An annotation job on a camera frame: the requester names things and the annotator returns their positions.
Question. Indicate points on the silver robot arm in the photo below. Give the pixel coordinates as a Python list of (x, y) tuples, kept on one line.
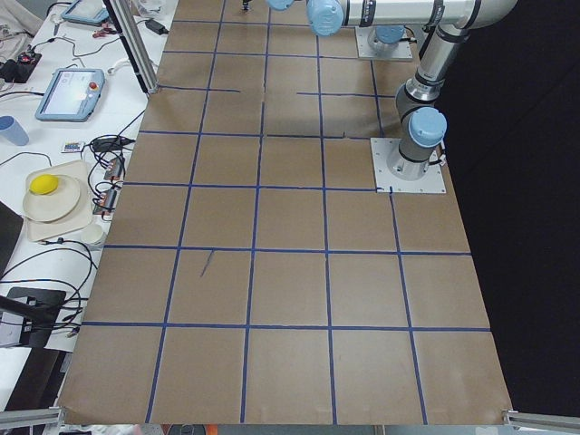
[(423, 126), (328, 17)]

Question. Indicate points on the black monitor stand base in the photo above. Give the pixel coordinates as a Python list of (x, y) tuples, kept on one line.
[(28, 316)]

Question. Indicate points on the brown paper table cover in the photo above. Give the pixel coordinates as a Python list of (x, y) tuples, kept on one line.
[(253, 273)]

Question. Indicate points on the white paper cup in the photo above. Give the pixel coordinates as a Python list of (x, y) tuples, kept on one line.
[(93, 236)]

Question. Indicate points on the square beige tray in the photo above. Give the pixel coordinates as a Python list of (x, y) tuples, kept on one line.
[(78, 218)]

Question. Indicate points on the small colourful card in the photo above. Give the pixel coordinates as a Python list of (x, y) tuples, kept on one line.
[(73, 147)]

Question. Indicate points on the round beige plate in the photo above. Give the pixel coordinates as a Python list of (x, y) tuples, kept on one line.
[(46, 208)]

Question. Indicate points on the black power adapter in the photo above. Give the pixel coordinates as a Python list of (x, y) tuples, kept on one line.
[(156, 27)]

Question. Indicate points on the near blue teach pendant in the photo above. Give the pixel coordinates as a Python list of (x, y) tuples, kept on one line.
[(72, 95)]

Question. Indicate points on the blue teach pendant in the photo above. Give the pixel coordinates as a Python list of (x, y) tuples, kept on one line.
[(89, 12), (72, 95)]

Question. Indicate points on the yellow lemon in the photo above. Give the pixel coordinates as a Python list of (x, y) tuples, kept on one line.
[(44, 184)]

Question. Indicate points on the far blue teach pendant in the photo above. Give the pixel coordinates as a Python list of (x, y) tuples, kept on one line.
[(89, 12)]

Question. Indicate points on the light blue cup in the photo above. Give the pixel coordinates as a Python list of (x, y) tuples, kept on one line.
[(12, 130)]

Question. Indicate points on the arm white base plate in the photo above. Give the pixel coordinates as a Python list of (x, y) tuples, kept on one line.
[(383, 42), (394, 174)]

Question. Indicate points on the aluminium frame post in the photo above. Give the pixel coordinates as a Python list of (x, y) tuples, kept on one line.
[(124, 23)]

